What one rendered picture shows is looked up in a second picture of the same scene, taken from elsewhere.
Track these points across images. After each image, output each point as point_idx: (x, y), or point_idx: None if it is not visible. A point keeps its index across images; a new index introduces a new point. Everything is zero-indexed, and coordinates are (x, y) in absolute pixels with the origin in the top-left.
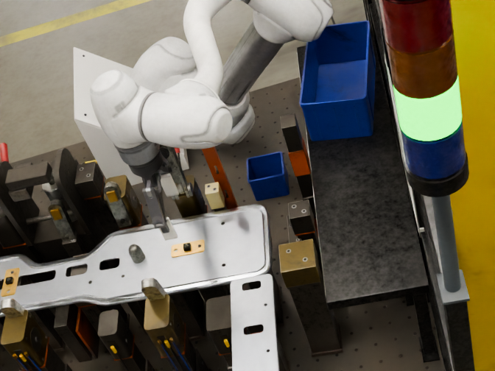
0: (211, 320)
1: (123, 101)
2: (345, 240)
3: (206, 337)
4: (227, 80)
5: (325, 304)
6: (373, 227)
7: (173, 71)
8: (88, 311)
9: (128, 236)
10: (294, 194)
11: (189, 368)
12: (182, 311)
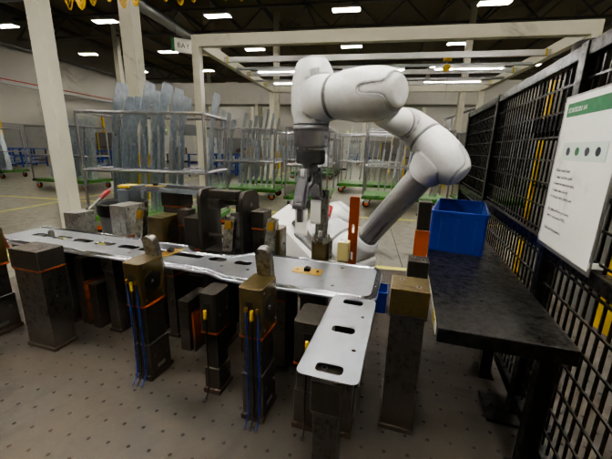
0: (302, 315)
1: (319, 67)
2: (460, 295)
3: (286, 371)
4: (372, 219)
5: (419, 356)
6: (492, 295)
7: (338, 215)
8: None
9: None
10: (388, 314)
11: (260, 366)
12: (278, 331)
